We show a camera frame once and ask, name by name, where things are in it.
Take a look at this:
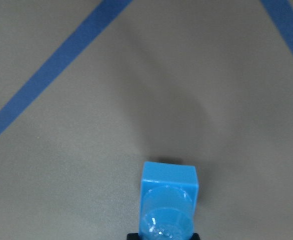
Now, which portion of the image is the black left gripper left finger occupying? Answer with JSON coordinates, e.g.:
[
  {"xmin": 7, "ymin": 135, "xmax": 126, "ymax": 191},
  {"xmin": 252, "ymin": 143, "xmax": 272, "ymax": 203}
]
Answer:
[{"xmin": 126, "ymin": 232, "xmax": 140, "ymax": 240}]

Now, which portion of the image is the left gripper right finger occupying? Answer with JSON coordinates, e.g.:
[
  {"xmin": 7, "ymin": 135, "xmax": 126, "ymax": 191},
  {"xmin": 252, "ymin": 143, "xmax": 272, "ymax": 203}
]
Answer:
[{"xmin": 191, "ymin": 233, "xmax": 201, "ymax": 240}]

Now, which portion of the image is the long blue block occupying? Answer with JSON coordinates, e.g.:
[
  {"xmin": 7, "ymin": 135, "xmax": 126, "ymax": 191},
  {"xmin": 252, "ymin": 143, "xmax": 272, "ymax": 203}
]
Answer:
[{"xmin": 138, "ymin": 161, "xmax": 200, "ymax": 240}]

